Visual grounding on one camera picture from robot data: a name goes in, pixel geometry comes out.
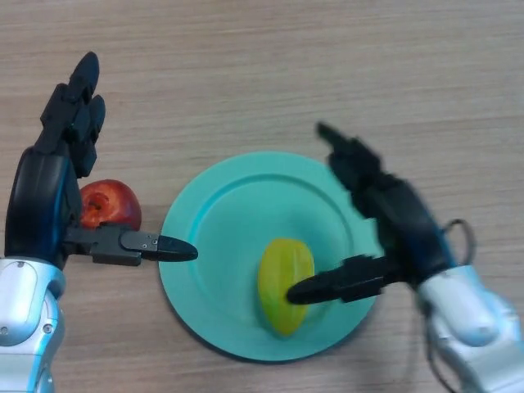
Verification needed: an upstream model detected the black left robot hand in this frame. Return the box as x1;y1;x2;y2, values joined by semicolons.
4;51;200;270

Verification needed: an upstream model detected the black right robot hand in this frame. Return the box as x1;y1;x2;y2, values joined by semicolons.
286;121;455;306

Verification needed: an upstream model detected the yellow starfruit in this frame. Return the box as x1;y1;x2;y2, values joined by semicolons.
257;238;316;337

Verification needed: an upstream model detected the green round plate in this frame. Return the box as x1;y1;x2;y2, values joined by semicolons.
157;151;380;363

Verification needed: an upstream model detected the red apple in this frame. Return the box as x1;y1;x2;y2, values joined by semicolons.
79;178;143;231

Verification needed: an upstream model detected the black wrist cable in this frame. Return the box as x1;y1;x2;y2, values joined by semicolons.
444;219;478;267

